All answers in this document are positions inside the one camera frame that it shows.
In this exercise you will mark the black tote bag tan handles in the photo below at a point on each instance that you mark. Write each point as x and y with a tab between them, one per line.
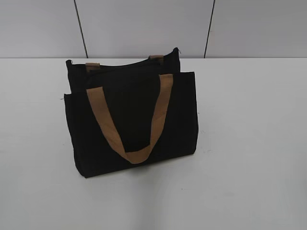
121	117

